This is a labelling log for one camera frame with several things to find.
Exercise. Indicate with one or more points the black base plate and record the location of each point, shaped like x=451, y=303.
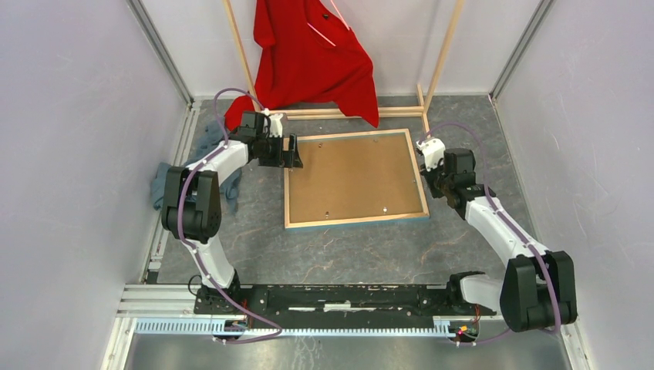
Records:
x=335, y=306

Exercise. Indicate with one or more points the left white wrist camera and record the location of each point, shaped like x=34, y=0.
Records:
x=275, y=123

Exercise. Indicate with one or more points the pink clothes hanger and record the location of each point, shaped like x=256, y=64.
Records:
x=326, y=21

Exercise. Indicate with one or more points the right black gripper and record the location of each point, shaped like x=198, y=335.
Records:
x=428, y=176

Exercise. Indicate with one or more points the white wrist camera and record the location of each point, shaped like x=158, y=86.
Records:
x=432, y=151
x=275, y=123

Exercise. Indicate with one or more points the red shirt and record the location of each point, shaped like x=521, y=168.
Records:
x=296, y=66

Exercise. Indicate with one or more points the grey-blue cloth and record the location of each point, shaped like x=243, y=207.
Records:
x=208, y=142

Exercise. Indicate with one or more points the wooden clothes rack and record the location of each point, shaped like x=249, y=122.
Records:
x=424, y=97

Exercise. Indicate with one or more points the white cable duct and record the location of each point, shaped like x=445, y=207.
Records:
x=228, y=328

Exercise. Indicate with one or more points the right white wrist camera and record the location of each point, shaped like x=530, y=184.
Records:
x=432, y=151

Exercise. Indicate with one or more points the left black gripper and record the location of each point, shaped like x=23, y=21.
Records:
x=284, y=159

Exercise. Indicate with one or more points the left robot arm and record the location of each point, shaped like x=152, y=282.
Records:
x=191, y=208

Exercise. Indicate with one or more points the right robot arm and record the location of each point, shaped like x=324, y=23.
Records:
x=538, y=289

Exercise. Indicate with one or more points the blue picture frame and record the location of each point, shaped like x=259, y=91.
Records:
x=354, y=178

